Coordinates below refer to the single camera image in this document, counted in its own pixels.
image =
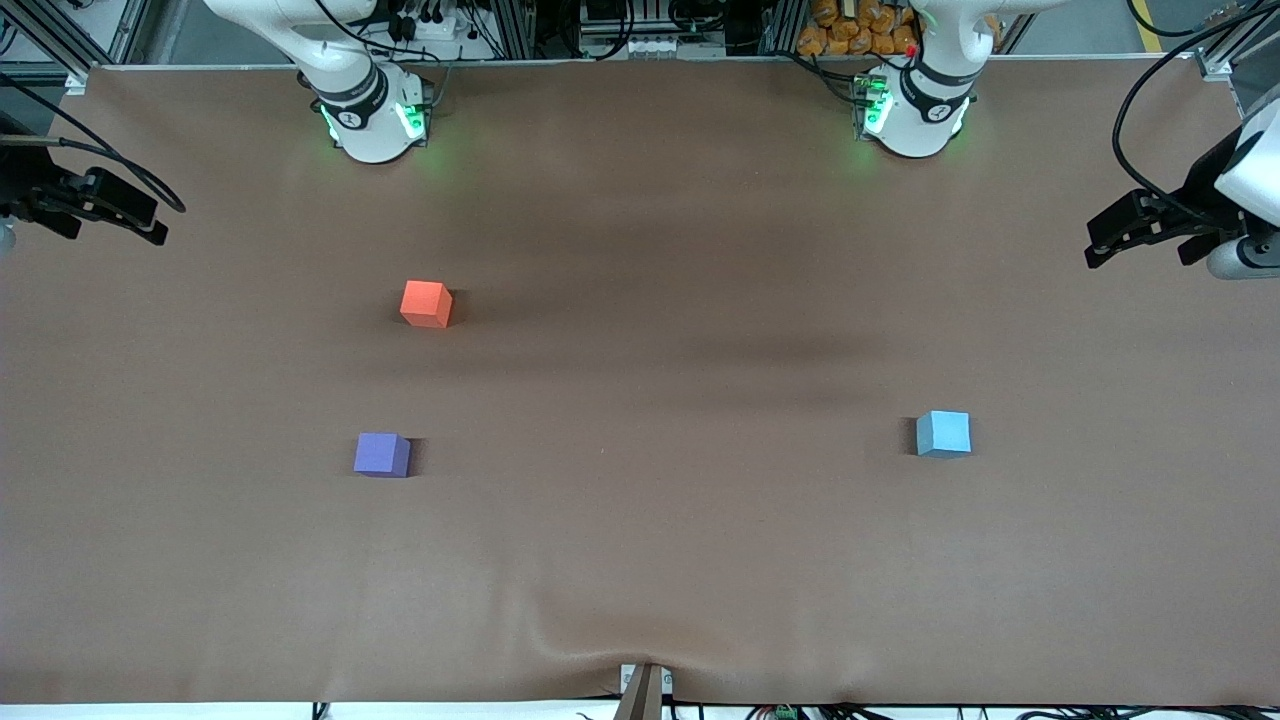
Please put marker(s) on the aluminium frame profile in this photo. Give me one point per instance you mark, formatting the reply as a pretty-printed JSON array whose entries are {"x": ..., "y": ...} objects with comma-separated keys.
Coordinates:
[
  {"x": 130, "y": 30},
  {"x": 50, "y": 40},
  {"x": 1225, "y": 55},
  {"x": 780, "y": 30},
  {"x": 512, "y": 30}
]

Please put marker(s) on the white terminal block row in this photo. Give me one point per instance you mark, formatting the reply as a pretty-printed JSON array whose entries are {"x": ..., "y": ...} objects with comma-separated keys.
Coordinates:
[{"x": 655, "y": 46}]

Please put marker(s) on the table edge clamp bracket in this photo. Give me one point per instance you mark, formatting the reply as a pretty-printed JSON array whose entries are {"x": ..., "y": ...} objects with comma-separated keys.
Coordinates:
[{"x": 645, "y": 690}]

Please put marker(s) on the white power strip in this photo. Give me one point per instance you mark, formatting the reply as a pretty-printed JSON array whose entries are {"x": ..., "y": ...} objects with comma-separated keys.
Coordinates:
[{"x": 425, "y": 25}]

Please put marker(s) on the blue foam block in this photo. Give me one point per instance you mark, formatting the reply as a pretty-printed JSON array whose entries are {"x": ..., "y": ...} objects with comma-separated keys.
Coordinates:
[{"x": 943, "y": 432}]

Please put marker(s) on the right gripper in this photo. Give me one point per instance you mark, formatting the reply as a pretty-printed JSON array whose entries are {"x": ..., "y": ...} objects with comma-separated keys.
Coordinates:
[{"x": 22, "y": 183}]

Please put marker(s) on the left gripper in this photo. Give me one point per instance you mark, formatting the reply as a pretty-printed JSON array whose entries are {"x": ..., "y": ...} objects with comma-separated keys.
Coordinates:
[{"x": 1197, "y": 190}]

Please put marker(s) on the orange foam block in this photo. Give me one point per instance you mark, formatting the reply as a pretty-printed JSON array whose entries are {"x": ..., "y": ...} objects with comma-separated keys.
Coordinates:
[{"x": 424, "y": 300}]

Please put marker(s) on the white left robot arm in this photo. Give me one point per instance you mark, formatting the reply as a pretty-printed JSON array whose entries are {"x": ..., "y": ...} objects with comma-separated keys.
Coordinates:
[{"x": 915, "y": 135}]

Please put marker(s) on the large table cover mat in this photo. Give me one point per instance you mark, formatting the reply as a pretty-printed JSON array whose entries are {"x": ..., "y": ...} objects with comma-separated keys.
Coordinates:
[{"x": 700, "y": 550}]

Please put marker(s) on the pile of orange items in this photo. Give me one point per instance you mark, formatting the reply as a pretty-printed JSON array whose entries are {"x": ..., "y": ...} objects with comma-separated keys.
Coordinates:
[{"x": 850, "y": 35}]

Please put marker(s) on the purple foam block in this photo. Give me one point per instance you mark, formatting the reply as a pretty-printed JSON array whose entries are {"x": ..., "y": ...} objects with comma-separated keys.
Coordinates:
[{"x": 380, "y": 453}]

